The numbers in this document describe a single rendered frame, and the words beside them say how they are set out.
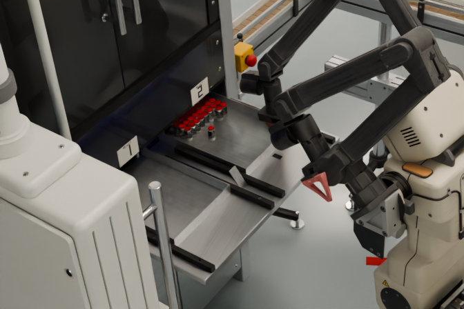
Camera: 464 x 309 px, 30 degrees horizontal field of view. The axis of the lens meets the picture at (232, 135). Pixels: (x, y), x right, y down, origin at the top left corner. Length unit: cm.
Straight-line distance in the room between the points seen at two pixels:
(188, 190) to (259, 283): 99
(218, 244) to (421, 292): 55
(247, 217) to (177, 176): 28
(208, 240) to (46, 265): 81
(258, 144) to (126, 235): 112
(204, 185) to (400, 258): 63
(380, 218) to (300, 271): 147
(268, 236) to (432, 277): 138
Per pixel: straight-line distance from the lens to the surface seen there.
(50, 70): 206
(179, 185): 257
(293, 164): 262
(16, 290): 186
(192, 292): 315
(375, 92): 357
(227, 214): 247
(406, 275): 235
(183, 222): 246
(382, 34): 342
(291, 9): 327
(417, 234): 229
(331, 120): 421
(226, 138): 273
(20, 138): 164
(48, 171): 161
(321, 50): 471
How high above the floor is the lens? 260
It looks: 39 degrees down
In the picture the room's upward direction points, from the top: 5 degrees counter-clockwise
